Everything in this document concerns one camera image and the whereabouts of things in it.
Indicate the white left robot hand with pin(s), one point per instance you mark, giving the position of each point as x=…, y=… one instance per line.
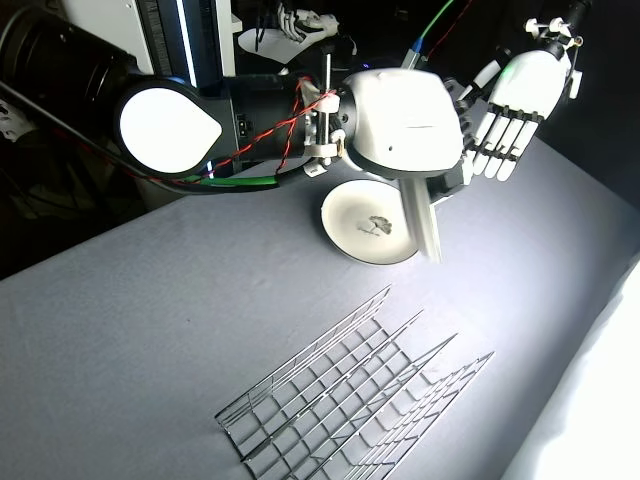
x=530, y=85

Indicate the spare white robotic hand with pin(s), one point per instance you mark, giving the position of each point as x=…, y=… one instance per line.
x=305, y=22

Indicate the white flat board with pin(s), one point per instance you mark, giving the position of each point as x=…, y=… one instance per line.
x=265, y=42

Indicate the white cloth backdrop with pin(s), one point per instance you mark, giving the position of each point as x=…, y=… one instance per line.
x=600, y=400

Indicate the white and black robot column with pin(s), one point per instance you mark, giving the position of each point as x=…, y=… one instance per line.
x=100, y=20

